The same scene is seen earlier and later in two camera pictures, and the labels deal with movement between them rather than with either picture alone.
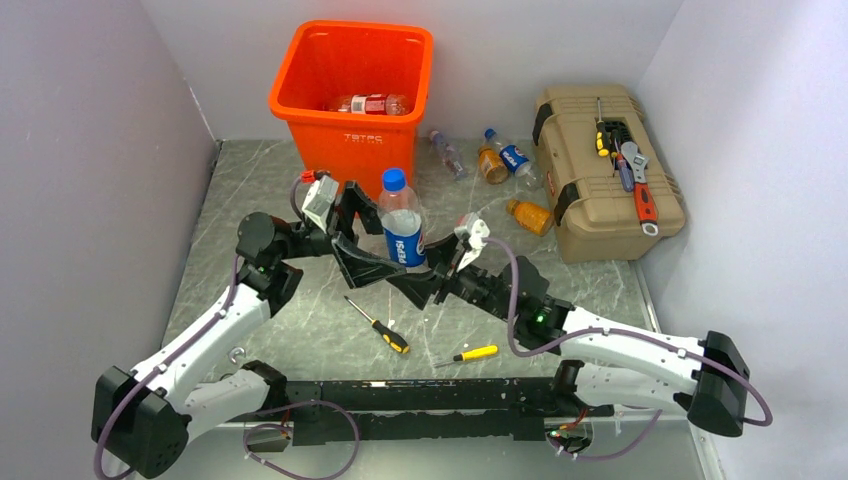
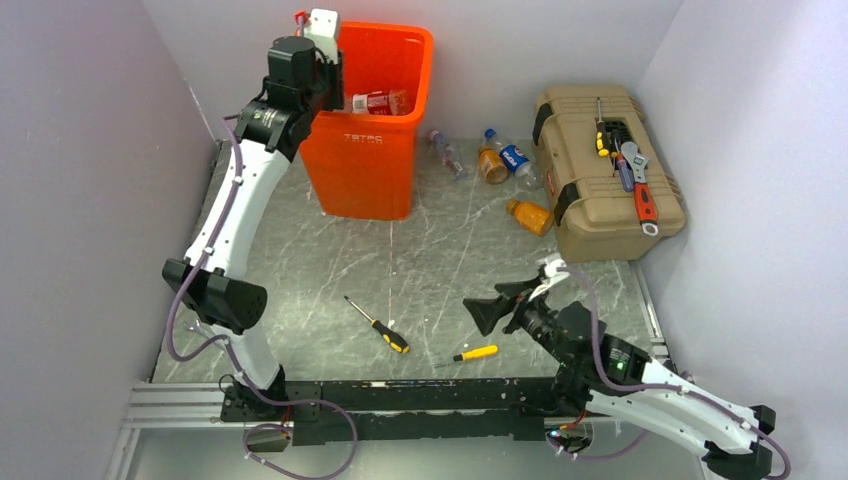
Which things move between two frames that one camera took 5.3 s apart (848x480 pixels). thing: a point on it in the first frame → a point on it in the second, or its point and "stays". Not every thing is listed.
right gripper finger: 419,286 → 488,312
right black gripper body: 458,283 → 536,318
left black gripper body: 334,216 → 329,78
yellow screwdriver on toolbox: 600,137 stays
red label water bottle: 372,104 stays
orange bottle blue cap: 494,168 stays
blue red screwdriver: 624,172 stays
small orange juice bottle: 536,219 stays
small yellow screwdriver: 470,354 stays
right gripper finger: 441,252 → 517,287
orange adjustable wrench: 645,205 stays
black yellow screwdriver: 393,341 stays
